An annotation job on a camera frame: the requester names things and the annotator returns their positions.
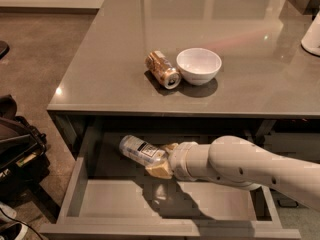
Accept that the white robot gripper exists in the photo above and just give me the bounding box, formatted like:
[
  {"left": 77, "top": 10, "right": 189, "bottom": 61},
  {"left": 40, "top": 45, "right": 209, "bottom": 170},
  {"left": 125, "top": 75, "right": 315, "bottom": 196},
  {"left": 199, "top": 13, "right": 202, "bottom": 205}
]
[{"left": 146, "top": 142, "right": 197, "bottom": 182}]

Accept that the blue clear plastic bottle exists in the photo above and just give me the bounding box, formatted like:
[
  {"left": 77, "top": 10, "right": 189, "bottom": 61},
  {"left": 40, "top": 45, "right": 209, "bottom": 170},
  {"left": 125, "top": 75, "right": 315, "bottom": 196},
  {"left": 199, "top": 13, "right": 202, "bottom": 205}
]
[{"left": 119, "top": 135, "right": 167, "bottom": 166}]

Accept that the gold aluminium drink can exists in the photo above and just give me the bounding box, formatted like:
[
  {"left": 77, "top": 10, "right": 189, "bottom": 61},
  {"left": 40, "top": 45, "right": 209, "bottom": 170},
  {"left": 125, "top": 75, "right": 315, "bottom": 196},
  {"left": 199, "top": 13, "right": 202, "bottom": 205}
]
[{"left": 145, "top": 51, "right": 182, "bottom": 90}]

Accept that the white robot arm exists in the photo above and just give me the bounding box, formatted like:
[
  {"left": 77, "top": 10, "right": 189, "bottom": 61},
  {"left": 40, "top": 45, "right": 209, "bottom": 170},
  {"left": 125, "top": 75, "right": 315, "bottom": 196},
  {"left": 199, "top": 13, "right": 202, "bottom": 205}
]
[{"left": 146, "top": 136, "right": 320, "bottom": 211}]

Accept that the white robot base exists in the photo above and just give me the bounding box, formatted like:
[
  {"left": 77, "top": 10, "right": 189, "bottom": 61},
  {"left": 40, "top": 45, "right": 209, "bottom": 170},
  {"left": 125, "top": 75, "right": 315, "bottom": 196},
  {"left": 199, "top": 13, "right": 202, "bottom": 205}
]
[{"left": 301, "top": 12, "right": 320, "bottom": 56}]

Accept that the open grey top drawer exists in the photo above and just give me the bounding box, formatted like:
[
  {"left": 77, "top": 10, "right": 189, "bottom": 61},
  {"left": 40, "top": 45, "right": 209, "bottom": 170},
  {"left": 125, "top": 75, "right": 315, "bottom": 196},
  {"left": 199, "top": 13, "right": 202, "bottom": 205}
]
[{"left": 40, "top": 118, "right": 301, "bottom": 240}]

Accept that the white ceramic bowl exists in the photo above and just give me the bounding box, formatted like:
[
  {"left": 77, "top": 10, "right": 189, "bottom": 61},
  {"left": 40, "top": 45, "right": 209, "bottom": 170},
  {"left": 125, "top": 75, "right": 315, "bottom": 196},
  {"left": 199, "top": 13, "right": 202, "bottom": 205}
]
[{"left": 176, "top": 48, "right": 222, "bottom": 86}]

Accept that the black bag on floor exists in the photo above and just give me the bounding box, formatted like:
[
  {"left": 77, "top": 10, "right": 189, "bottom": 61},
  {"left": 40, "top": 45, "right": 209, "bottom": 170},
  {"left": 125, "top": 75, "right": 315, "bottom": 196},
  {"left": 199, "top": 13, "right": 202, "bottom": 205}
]
[{"left": 0, "top": 95, "right": 50, "bottom": 199}]

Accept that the black and white shoe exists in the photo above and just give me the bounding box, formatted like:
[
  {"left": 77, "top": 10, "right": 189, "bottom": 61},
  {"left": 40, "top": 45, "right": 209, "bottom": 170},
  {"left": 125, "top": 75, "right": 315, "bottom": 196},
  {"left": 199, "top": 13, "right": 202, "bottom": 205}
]
[{"left": 0, "top": 202, "right": 28, "bottom": 240}]

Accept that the dark round object at edge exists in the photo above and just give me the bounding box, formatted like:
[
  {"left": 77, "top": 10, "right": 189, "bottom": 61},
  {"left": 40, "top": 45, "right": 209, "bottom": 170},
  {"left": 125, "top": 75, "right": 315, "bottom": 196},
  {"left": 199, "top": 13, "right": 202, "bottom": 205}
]
[{"left": 0, "top": 40, "right": 9, "bottom": 59}]

